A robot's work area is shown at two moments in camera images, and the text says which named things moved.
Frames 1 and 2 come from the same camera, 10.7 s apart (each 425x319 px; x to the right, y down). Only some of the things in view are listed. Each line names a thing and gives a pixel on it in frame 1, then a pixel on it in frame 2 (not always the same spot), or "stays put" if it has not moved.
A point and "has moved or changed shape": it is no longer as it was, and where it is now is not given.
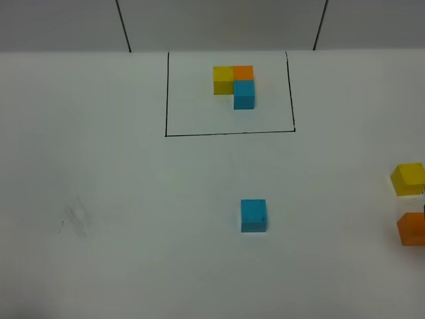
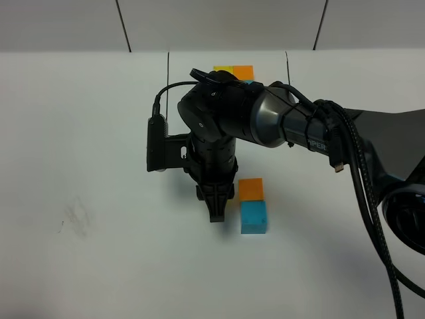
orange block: [411, 227] has moved or changed shape
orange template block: [243, 72] stays put
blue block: [253, 215] stays put
